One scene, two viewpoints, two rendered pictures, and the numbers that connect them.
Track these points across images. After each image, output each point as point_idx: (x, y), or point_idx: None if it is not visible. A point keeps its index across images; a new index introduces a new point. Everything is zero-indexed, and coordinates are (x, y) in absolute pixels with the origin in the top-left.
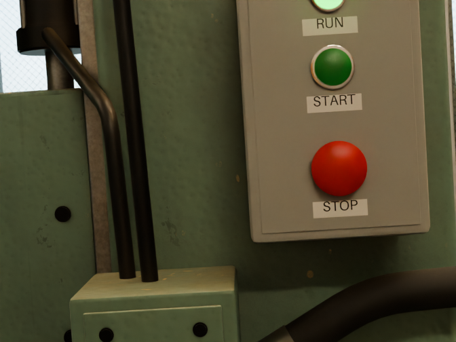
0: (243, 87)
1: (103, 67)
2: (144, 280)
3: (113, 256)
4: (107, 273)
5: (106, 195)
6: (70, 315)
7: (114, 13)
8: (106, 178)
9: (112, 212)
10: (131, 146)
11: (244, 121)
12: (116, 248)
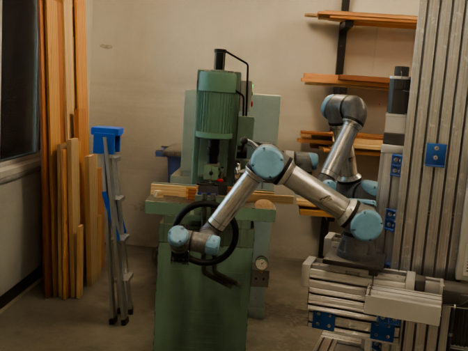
0: (251, 95)
1: (239, 90)
2: (246, 115)
3: (237, 113)
4: (239, 115)
5: (237, 106)
6: (253, 118)
7: (247, 85)
8: (238, 104)
9: (243, 108)
10: (247, 100)
11: (250, 98)
12: (243, 112)
